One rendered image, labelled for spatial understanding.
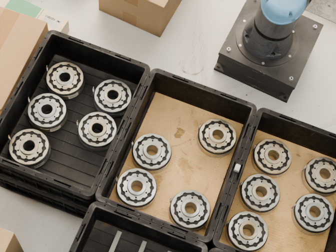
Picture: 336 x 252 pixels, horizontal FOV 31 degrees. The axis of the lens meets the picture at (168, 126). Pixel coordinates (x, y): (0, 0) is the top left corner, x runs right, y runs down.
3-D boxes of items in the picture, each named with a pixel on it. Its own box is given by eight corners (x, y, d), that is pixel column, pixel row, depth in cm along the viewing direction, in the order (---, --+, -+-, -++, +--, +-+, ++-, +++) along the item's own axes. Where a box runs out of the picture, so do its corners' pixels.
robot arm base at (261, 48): (259, 9, 188) (267, -10, 179) (300, 36, 186) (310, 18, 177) (232, 41, 183) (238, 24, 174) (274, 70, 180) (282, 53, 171)
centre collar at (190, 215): (185, 196, 155) (185, 195, 154) (203, 204, 154) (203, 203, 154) (177, 212, 153) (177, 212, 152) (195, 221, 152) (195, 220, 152)
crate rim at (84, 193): (50, 32, 167) (49, 27, 164) (152, 70, 164) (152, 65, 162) (-21, 157, 149) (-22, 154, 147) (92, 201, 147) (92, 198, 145)
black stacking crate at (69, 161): (53, 52, 175) (49, 29, 165) (149, 87, 173) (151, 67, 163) (-13, 171, 158) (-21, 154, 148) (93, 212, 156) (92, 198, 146)
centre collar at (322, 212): (307, 200, 157) (307, 199, 157) (325, 206, 157) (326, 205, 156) (303, 218, 155) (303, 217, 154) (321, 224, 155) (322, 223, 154)
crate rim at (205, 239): (152, 70, 164) (152, 65, 162) (256, 109, 162) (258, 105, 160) (92, 201, 147) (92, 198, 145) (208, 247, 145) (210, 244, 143)
